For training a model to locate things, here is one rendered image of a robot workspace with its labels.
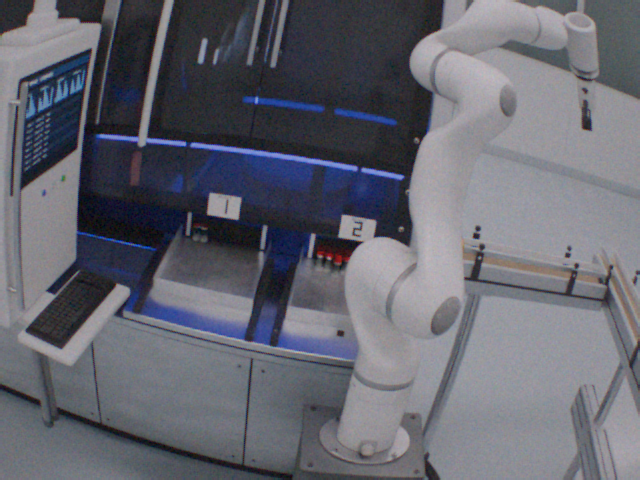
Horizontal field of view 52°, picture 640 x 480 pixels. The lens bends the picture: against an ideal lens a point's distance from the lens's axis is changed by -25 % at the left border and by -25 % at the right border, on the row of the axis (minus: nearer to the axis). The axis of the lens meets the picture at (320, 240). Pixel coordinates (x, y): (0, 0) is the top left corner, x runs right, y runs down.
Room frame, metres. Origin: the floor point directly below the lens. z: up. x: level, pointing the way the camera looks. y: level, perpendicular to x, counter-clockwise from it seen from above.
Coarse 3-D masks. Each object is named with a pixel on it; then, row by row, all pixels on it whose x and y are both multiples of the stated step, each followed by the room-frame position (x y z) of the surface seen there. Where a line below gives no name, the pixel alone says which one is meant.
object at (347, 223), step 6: (342, 216) 1.97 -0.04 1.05; (348, 216) 1.97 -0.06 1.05; (342, 222) 1.97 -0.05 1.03; (348, 222) 1.97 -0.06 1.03; (366, 222) 1.97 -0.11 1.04; (372, 222) 1.97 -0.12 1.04; (342, 228) 1.97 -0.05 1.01; (348, 228) 1.97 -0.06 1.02; (366, 228) 1.97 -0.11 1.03; (372, 228) 1.97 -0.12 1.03; (342, 234) 1.97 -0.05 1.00; (348, 234) 1.97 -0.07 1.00; (360, 234) 1.97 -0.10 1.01; (366, 234) 1.97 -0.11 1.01; (372, 234) 1.97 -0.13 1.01; (360, 240) 1.97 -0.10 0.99; (366, 240) 1.97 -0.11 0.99
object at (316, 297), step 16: (304, 272) 1.97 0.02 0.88; (320, 272) 1.98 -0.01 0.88; (304, 288) 1.88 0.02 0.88; (320, 288) 1.89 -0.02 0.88; (336, 288) 1.91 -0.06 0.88; (288, 304) 1.72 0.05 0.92; (304, 304) 1.80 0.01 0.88; (320, 304) 1.81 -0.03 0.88; (336, 304) 1.82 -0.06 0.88; (304, 320) 1.71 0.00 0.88; (320, 320) 1.71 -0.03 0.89; (336, 320) 1.71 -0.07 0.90
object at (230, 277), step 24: (192, 240) 2.04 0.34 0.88; (168, 264) 1.87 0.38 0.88; (192, 264) 1.90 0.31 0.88; (216, 264) 1.92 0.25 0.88; (240, 264) 1.95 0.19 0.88; (264, 264) 1.92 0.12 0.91; (168, 288) 1.72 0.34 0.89; (192, 288) 1.72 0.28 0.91; (216, 288) 1.79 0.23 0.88; (240, 288) 1.82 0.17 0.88
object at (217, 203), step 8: (216, 200) 1.98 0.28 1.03; (224, 200) 1.98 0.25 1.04; (232, 200) 1.98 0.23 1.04; (240, 200) 1.98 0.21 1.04; (208, 208) 1.98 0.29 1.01; (216, 208) 1.98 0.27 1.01; (224, 208) 1.98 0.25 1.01; (232, 208) 1.98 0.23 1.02; (224, 216) 1.98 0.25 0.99; (232, 216) 1.98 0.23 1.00
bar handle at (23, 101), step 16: (16, 144) 1.43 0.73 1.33; (16, 160) 1.43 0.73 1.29; (16, 176) 1.43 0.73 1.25; (16, 192) 1.43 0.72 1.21; (16, 208) 1.43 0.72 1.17; (16, 224) 1.43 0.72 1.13; (16, 240) 1.43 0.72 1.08; (16, 256) 1.43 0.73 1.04; (16, 272) 1.43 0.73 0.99; (16, 288) 1.43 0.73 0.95
